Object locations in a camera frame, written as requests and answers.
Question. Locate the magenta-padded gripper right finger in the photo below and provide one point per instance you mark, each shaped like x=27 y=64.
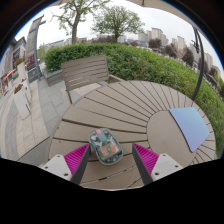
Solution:
x=165 y=164

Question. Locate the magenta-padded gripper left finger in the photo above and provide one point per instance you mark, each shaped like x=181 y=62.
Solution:
x=58 y=166

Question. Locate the transparent green computer mouse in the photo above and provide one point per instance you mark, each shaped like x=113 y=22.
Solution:
x=106 y=148

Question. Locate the blue mouse pad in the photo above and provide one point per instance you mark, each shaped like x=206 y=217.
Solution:
x=191 y=128

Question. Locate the white planter box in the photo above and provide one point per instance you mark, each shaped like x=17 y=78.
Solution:
x=21 y=103

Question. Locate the brown slatted outdoor chair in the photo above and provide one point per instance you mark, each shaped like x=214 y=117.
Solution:
x=85 y=71

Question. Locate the green hedge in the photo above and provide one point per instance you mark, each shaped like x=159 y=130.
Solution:
x=146 y=63

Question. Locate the dark curved metal pole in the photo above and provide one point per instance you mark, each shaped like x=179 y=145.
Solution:
x=201 y=66

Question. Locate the tall grey sign pillar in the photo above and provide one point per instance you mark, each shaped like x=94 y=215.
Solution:
x=31 y=43

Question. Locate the distant apartment buildings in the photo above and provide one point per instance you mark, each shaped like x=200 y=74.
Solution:
x=156 y=34

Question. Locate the bare-trunked leafy tree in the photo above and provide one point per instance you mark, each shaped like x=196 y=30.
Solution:
x=74 y=23

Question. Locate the round-crowned green tree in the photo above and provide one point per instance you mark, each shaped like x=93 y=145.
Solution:
x=116 y=20

